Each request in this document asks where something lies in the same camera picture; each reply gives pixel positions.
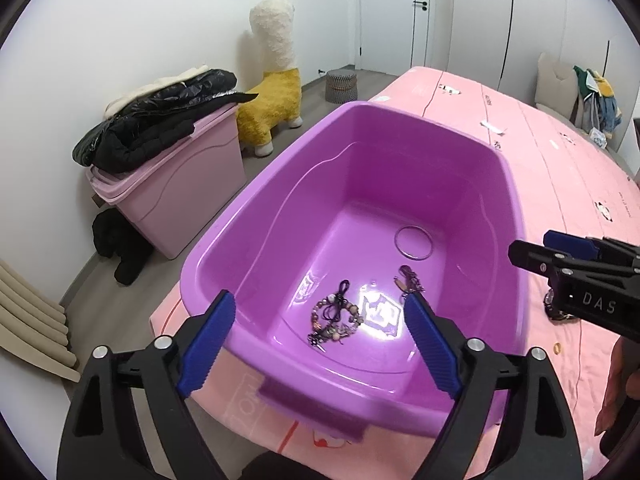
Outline round patterned stool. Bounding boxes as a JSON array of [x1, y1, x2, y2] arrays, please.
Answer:
[[324, 68, 358, 104]]

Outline black digital wristwatch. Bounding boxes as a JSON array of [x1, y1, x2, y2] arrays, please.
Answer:
[[544, 288, 579, 324]]

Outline beige striped cushion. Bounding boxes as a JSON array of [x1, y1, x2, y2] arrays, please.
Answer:
[[0, 261, 80, 382]]

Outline person's right hand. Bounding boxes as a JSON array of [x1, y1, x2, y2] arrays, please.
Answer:
[[594, 337, 639, 458]]

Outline white room door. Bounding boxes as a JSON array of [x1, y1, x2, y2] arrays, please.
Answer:
[[359, 0, 430, 76]]

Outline beige chair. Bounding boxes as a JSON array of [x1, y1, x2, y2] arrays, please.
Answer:
[[534, 52, 579, 124]]

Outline alpaca plush toy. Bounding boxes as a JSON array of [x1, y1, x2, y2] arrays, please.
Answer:
[[236, 0, 303, 158]]

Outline white wardrobe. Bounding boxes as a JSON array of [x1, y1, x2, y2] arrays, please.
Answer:
[[447, 0, 639, 148]]

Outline purple plastic tub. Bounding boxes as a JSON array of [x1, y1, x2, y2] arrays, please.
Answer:
[[180, 102, 528, 440]]

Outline dark cord beaded bracelet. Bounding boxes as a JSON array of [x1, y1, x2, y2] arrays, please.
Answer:
[[307, 278, 364, 352]]

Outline white garment on box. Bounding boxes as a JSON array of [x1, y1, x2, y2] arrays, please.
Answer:
[[103, 65, 209, 119]]

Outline silver bangle bracelet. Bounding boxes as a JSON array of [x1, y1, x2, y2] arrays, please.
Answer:
[[394, 225, 434, 262]]

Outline clothes pile on chair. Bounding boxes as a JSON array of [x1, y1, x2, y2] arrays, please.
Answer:
[[573, 65, 623, 148]]

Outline pink storage box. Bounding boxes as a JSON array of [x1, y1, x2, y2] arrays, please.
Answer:
[[86, 105, 246, 259]]

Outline black down jacket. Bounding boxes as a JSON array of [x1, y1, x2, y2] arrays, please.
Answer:
[[72, 68, 256, 174]]

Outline black clothes on floor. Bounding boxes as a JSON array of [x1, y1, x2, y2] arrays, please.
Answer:
[[92, 208, 154, 286]]

